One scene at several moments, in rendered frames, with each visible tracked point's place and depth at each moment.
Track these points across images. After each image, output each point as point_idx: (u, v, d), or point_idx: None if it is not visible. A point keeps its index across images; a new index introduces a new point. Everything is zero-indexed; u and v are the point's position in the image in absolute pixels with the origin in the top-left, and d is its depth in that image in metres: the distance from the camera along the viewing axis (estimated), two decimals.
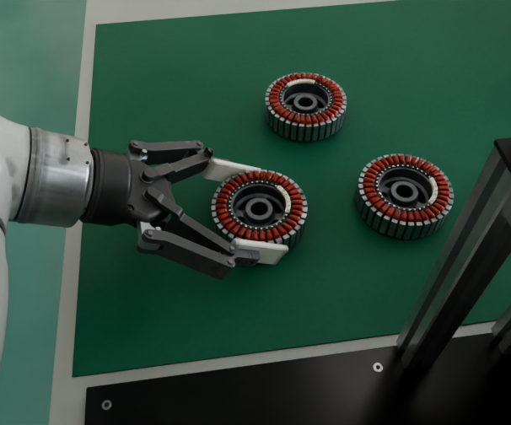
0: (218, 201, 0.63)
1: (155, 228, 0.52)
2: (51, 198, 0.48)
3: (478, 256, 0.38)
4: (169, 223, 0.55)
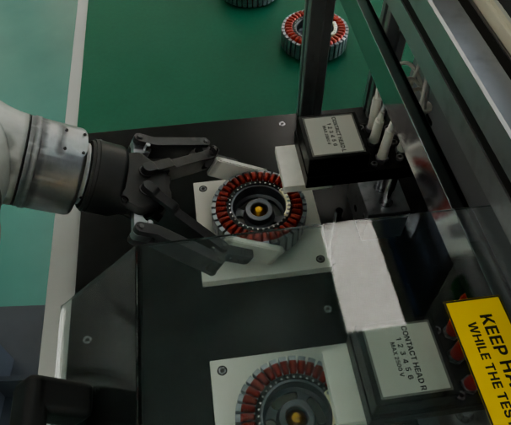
0: (219, 199, 0.63)
1: (147, 222, 0.53)
2: (45, 185, 0.49)
3: (320, 2, 0.63)
4: (164, 217, 0.56)
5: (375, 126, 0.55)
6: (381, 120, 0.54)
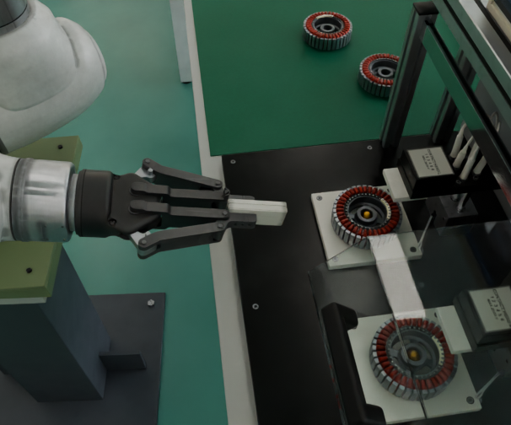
0: (338, 207, 0.87)
1: (147, 180, 0.65)
2: None
3: (411, 63, 0.87)
4: (164, 195, 0.63)
5: (459, 156, 0.79)
6: (465, 152, 0.78)
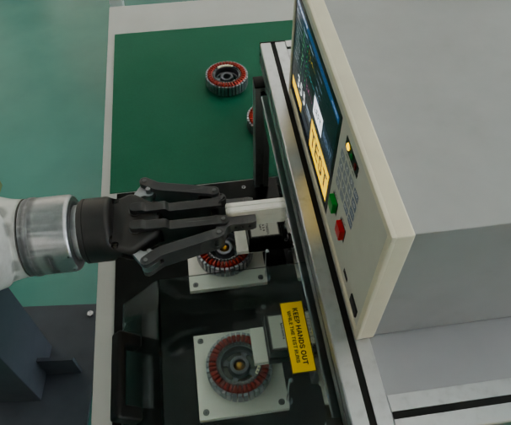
0: None
1: (148, 199, 0.66)
2: None
3: (260, 122, 1.05)
4: (164, 210, 0.64)
5: None
6: None
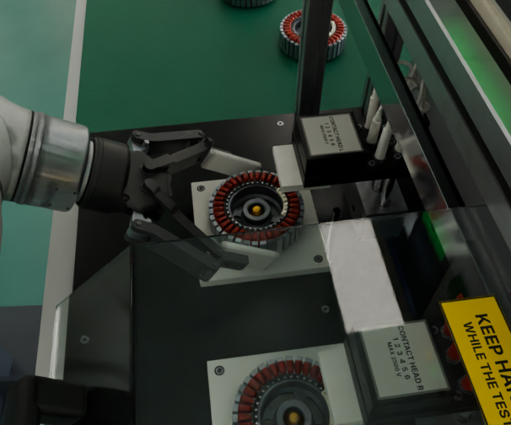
0: (217, 199, 0.63)
1: None
2: None
3: (318, 2, 0.63)
4: None
5: (373, 126, 0.55)
6: (379, 119, 0.54)
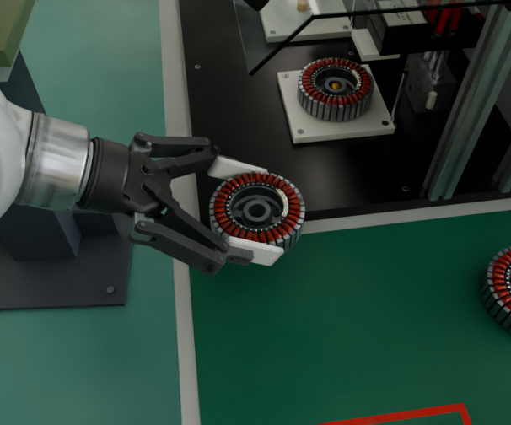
0: (217, 200, 0.63)
1: None
2: None
3: None
4: None
5: None
6: None
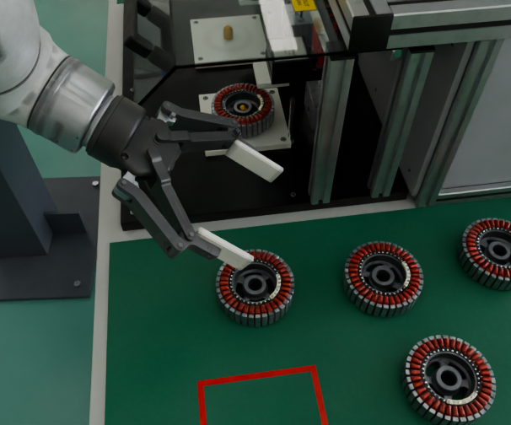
0: (228, 266, 0.78)
1: (164, 123, 0.64)
2: None
3: None
4: None
5: None
6: None
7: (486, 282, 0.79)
